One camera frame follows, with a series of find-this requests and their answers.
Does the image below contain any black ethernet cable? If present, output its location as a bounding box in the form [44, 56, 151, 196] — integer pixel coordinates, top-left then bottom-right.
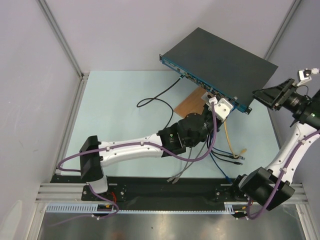
[211, 147, 236, 161]
[209, 147, 244, 167]

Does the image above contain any blue ethernet cable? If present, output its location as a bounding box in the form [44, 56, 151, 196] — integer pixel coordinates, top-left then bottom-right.
[209, 152, 232, 181]
[212, 147, 246, 161]

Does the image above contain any grey ethernet cable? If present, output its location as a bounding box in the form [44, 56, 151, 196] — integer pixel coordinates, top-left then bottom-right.
[167, 162, 189, 184]
[165, 144, 208, 182]

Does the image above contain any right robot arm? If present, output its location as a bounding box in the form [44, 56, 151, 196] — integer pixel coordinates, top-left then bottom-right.
[230, 78, 320, 211]

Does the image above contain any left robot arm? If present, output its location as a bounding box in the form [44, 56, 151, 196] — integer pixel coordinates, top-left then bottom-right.
[79, 103, 230, 200]

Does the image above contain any wooden base board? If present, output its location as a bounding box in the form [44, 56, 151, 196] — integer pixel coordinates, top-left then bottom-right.
[174, 87, 207, 118]

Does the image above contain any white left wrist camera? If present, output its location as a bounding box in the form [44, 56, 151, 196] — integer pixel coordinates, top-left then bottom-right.
[208, 96, 234, 122]

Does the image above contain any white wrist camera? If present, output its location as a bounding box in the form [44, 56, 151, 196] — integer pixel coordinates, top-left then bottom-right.
[208, 96, 234, 122]
[296, 68, 320, 87]

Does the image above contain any yellow ethernet cable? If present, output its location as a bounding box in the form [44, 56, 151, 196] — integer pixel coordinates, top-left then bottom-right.
[224, 121, 248, 159]

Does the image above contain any metal switch stand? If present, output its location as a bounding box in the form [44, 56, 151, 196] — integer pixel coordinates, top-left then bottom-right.
[201, 92, 218, 104]

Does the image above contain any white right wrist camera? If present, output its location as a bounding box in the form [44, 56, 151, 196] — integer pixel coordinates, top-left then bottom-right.
[296, 68, 320, 87]

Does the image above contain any blue ethernet cable plugged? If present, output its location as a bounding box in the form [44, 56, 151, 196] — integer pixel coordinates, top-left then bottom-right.
[212, 147, 246, 161]

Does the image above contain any black cable teal plug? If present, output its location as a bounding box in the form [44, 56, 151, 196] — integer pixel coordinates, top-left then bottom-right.
[136, 75, 186, 131]

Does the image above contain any blue-faced black network switch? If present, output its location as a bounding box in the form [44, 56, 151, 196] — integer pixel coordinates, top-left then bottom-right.
[159, 27, 278, 114]

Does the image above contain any black ethernet cable plugged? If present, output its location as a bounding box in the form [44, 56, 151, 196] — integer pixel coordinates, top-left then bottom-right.
[209, 147, 244, 167]

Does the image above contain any grey ethernet cable plugged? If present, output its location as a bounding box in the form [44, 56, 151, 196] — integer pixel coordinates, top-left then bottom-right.
[165, 144, 208, 182]

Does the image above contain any white slotted cable duct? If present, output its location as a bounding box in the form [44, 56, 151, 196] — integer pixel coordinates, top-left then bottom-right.
[45, 202, 246, 215]

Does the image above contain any right aluminium frame post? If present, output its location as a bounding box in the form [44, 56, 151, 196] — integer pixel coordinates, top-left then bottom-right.
[263, 0, 303, 61]

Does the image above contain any aluminium frame post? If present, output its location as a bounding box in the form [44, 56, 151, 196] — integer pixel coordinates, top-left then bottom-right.
[37, 0, 90, 80]
[263, 0, 303, 61]

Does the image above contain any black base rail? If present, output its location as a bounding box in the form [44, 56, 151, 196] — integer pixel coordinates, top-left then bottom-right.
[49, 175, 251, 211]

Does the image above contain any left aluminium frame post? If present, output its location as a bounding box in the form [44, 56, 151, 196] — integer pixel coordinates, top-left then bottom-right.
[37, 0, 90, 80]

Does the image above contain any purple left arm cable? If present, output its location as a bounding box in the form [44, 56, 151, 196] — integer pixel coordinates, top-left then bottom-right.
[56, 102, 218, 221]

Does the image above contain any aluminium front frame rail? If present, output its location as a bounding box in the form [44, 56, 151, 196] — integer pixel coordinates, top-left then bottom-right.
[35, 183, 308, 204]

